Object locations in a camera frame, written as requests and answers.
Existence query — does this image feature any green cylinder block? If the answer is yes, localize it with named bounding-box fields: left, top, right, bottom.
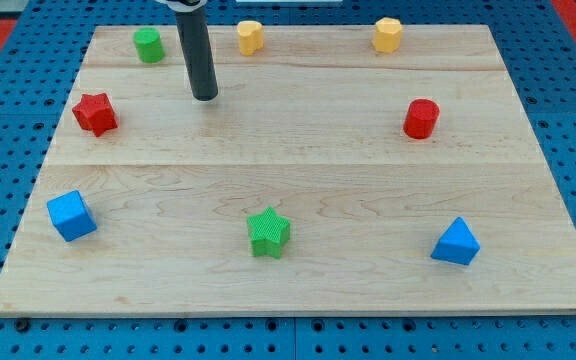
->
left=133, top=27, right=165, bottom=64

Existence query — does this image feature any green star block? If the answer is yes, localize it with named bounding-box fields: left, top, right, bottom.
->
left=247, top=207, right=291, bottom=259

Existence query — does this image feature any yellow hexagon block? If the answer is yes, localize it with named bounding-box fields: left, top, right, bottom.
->
left=372, top=17, right=403, bottom=53

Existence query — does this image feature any yellow heart block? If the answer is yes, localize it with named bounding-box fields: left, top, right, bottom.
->
left=236, top=20, right=264, bottom=56

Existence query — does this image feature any blue cube block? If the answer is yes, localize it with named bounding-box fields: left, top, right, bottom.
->
left=47, top=190, right=97, bottom=242

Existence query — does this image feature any blue triangle block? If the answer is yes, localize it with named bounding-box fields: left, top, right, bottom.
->
left=431, top=217, right=480, bottom=266

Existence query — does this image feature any red cylinder block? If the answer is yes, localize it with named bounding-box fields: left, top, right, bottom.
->
left=403, top=98, right=440, bottom=139

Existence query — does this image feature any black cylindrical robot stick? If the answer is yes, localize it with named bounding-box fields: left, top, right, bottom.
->
left=175, top=4, right=218, bottom=101

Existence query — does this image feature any light wooden board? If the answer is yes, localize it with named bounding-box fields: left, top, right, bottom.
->
left=0, top=25, right=576, bottom=318

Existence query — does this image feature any red star block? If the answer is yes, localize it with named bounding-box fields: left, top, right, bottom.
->
left=72, top=93, right=118, bottom=137

